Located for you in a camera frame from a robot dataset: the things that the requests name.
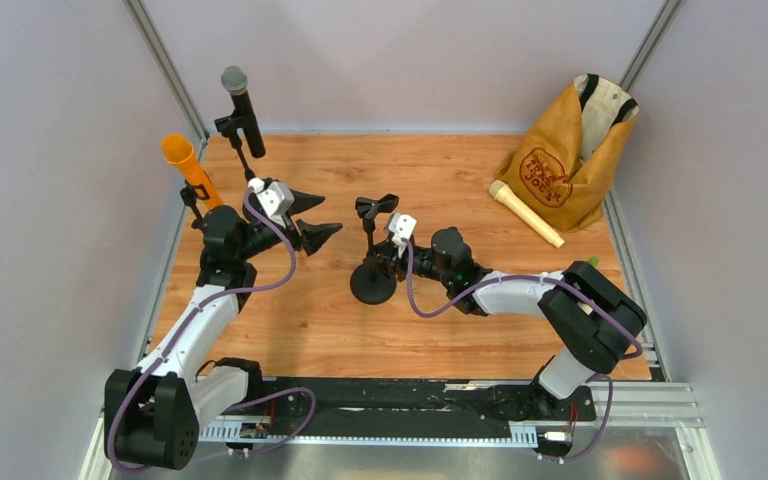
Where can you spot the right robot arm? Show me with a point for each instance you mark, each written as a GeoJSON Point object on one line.
{"type": "Point", "coordinates": [596, 321]}

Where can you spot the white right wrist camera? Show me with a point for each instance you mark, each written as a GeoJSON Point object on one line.
{"type": "Point", "coordinates": [401, 227]}

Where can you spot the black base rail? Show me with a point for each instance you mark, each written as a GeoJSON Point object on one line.
{"type": "Point", "coordinates": [406, 412]}

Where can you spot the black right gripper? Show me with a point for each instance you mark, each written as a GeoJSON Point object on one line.
{"type": "Point", "coordinates": [389, 251]}

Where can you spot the cream microphone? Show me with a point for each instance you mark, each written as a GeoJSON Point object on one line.
{"type": "Point", "coordinates": [502, 193]}

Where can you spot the brown paper bag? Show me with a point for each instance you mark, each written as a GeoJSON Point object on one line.
{"type": "Point", "coordinates": [565, 163]}

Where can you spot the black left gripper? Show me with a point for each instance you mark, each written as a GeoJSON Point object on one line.
{"type": "Point", "coordinates": [312, 236]}

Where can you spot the orange microphone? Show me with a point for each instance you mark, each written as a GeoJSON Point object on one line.
{"type": "Point", "coordinates": [180, 153]}

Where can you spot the black microphone stand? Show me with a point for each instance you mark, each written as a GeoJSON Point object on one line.
{"type": "Point", "coordinates": [190, 196]}
{"type": "Point", "coordinates": [229, 127]}
{"type": "Point", "coordinates": [368, 284]}

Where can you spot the black grey-headed microphone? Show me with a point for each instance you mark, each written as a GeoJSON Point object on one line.
{"type": "Point", "coordinates": [235, 82]}

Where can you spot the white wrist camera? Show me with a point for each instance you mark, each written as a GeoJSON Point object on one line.
{"type": "Point", "coordinates": [272, 199]}
{"type": "Point", "coordinates": [401, 227]}

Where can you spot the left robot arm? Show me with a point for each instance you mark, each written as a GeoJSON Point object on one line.
{"type": "Point", "coordinates": [155, 411]}

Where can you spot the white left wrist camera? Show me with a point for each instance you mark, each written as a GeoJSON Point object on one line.
{"type": "Point", "coordinates": [272, 199]}

